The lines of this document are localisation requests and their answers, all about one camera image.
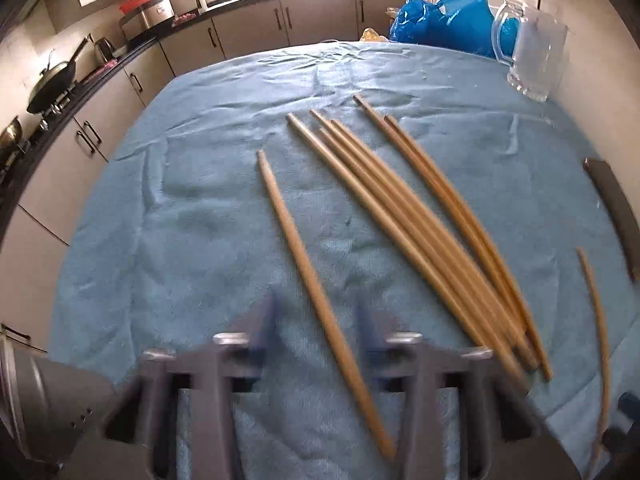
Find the bundle of wooden chopsticks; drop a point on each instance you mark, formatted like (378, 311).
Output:
(415, 225)

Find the black kitchen countertop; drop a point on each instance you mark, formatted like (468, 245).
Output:
(145, 36)

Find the blue tablecloth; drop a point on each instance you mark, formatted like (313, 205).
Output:
(200, 210)

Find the dark grey object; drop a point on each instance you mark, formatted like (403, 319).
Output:
(617, 205)

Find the blue plastic bag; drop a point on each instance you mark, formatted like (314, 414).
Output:
(450, 20)

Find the yellow plastic bag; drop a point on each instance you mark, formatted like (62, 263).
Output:
(375, 36)

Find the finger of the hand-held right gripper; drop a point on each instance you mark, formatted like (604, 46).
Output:
(625, 442)

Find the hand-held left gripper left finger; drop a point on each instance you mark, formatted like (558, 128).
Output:
(265, 322)

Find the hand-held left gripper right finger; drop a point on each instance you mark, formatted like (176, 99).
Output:
(369, 327)

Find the cooking pot with lid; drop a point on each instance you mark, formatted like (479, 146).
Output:
(10, 135)

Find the single wooden chopstick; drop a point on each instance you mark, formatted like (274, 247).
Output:
(295, 240)
(597, 310)

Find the black wok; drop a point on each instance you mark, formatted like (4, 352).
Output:
(50, 82)

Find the shiny metal bin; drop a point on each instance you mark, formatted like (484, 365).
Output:
(50, 400)

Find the rice cooker with red basin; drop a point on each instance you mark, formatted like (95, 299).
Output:
(150, 7)

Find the grey lower kitchen cabinets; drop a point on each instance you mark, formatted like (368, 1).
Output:
(100, 110)

